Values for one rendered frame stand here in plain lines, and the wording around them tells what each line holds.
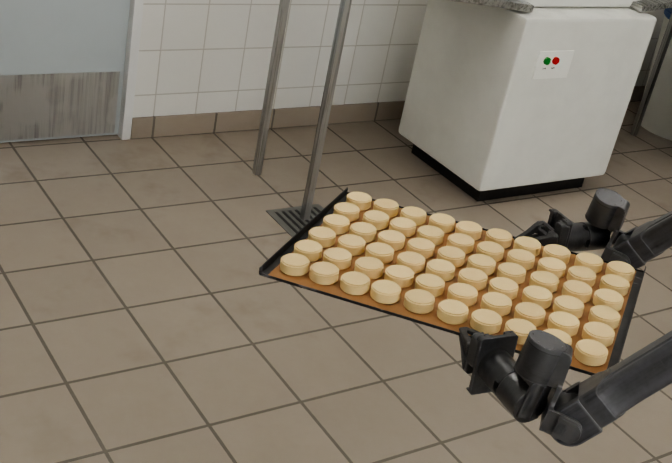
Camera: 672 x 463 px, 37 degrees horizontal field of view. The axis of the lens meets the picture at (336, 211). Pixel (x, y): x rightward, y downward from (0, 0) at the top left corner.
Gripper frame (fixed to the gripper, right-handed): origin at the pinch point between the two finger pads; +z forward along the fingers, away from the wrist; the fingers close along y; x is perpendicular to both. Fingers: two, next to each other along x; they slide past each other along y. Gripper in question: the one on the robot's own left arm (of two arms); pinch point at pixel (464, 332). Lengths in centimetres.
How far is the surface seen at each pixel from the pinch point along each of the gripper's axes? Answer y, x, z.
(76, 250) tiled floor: 88, -28, 194
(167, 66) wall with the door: 54, 25, 285
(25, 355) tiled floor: 90, -52, 137
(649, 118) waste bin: 92, 308, 300
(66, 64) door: 51, -18, 280
